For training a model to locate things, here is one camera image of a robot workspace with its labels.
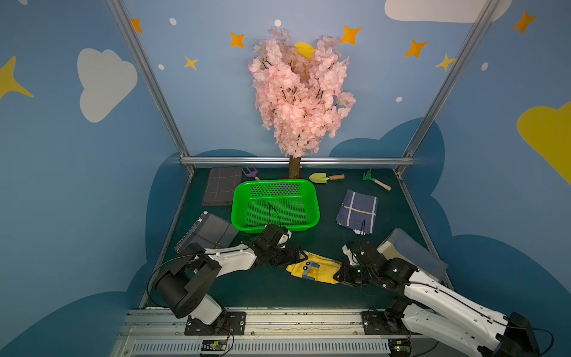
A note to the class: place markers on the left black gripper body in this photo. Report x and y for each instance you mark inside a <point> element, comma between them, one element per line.
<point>288,256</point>

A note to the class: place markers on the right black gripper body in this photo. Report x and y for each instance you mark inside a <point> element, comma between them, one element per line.
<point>350,272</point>

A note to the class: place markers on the yellow cartoon pillowcase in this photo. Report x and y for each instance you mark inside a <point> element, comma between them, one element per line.
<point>316,268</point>

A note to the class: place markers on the green plastic basket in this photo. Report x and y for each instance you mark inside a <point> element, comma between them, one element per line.
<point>290,203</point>

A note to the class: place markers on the navy striped pillowcase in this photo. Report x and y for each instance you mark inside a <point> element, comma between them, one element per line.
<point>358,212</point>

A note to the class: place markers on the light grey checked pillowcase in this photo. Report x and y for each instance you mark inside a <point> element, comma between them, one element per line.
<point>209,231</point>

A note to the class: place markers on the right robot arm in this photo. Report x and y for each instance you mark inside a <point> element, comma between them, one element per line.
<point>424,306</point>

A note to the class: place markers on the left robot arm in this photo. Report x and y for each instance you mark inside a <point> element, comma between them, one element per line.
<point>183,283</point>

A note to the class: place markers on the dark grey checked pillowcase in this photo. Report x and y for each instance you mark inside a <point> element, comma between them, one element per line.
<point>222,182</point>

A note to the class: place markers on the purple toy garden fork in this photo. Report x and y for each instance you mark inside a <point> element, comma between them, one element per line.
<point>251,172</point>

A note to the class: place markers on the right circuit board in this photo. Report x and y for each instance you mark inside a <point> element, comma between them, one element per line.
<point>399,348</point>

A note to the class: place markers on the circuit board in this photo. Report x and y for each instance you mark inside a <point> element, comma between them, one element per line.
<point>213,346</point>
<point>399,348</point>

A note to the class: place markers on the green toy rake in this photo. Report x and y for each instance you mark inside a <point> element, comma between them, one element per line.
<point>368,177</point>

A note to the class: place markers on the left circuit board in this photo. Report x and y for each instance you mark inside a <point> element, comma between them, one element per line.
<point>213,346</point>

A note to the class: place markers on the pink blossom artificial tree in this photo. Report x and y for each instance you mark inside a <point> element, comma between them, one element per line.
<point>300,99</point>

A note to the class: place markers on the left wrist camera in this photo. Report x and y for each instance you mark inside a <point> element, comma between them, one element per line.
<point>283,238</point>

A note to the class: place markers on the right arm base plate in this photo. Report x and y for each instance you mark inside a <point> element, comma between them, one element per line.
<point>377,323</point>

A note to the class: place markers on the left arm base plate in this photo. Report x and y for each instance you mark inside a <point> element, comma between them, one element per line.
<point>233,322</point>

